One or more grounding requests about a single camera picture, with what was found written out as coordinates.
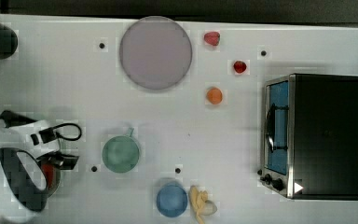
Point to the orange fruit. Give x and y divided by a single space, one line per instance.
214 96

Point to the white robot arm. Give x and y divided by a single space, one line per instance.
30 165

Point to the black toaster oven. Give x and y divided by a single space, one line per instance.
310 137

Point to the peeled banana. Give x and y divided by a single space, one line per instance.
200 204

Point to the pink and green fruit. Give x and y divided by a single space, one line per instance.
212 38

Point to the blue cup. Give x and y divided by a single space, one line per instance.
172 200

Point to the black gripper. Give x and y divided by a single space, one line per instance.
59 160

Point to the green metal cup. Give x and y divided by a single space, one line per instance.
121 153

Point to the grey round plate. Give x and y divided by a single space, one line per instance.
155 53

